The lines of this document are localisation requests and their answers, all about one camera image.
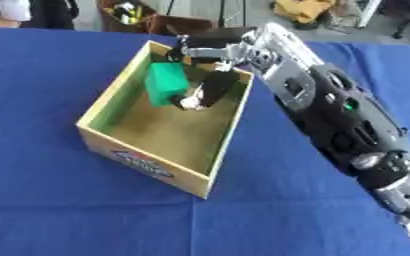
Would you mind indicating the black tripod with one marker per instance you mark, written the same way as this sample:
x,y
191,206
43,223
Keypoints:
x,y
230,12

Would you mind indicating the brown bag with tools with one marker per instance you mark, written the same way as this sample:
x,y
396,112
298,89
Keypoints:
x,y
134,16

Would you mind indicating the person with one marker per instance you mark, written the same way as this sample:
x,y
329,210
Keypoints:
x,y
16,12

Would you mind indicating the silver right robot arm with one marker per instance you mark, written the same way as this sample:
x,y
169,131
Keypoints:
x,y
331,110

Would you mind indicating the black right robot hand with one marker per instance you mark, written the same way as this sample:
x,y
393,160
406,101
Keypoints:
x,y
214,87

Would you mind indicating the green block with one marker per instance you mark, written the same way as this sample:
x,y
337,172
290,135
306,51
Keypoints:
x,y
166,83

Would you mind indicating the yellow bag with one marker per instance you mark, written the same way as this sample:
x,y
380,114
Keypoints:
x,y
302,10

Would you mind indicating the tan cardboard box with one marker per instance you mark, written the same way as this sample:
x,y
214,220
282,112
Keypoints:
x,y
167,126

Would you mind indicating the white frame stand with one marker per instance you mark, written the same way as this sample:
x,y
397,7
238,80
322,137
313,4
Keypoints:
x,y
360,13

